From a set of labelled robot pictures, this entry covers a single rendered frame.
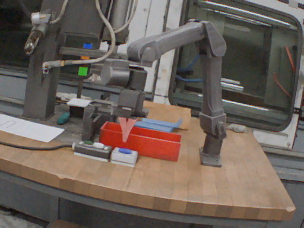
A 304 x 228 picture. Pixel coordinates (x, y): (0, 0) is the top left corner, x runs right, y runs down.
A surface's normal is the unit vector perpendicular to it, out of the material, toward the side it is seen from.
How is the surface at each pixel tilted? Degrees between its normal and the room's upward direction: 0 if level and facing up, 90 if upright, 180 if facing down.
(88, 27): 90
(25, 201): 90
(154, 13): 90
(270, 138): 90
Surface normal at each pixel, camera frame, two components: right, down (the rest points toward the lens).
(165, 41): 0.67, 0.11
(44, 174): -0.07, 0.18
